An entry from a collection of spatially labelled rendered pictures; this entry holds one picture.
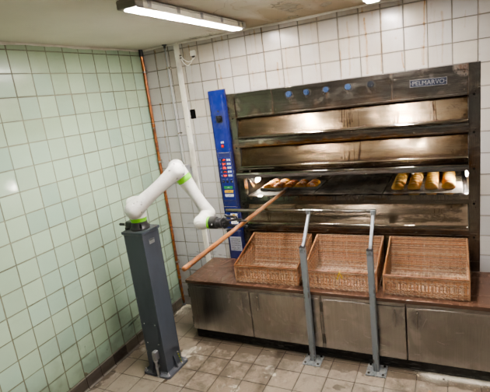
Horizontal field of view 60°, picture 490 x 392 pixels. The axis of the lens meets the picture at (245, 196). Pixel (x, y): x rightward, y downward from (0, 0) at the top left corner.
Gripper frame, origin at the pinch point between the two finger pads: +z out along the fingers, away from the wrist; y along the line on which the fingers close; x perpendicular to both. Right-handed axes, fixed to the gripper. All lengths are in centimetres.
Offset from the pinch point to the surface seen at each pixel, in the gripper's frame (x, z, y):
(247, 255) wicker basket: -55, -27, 49
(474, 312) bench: -22, 147, 65
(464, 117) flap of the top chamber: -74, 144, -56
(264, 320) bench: -25, -3, 92
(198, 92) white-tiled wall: -80, -67, -96
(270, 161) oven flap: -78, -5, -30
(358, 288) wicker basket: -28, 73, 58
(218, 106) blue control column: -77, -47, -81
